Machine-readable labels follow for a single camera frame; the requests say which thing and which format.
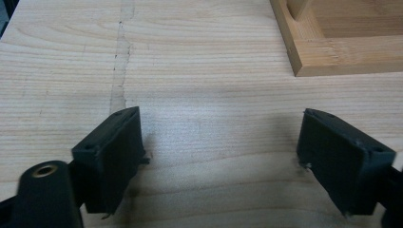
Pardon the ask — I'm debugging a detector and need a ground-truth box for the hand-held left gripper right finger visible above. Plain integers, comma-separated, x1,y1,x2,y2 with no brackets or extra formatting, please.
296,107,397,217

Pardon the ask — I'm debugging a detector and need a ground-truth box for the wooden shoe rack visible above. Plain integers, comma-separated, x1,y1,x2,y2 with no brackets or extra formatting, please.
269,0,403,78

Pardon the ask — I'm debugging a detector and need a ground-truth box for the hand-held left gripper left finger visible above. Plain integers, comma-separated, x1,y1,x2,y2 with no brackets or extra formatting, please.
71,105,150,215

